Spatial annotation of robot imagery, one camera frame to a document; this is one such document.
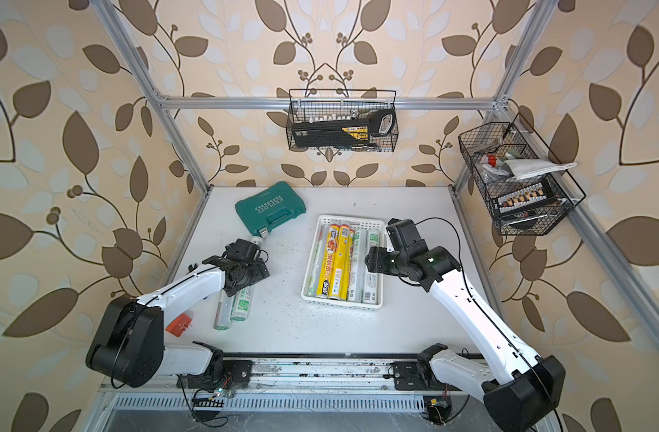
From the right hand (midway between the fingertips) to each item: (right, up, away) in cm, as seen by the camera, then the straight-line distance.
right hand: (375, 260), depth 77 cm
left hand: (-39, -7, +13) cm, 42 cm away
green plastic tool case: (-39, +16, +32) cm, 52 cm away
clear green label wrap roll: (-4, -9, +12) cm, 16 cm away
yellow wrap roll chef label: (-13, -2, +15) cm, 20 cm away
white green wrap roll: (0, -9, +12) cm, 15 cm away
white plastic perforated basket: (-16, +12, +25) cm, 32 cm away
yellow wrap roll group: (-16, -10, +8) cm, 20 cm away
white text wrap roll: (-41, -15, +8) cm, 44 cm away
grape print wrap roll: (-46, -16, +6) cm, 49 cm away
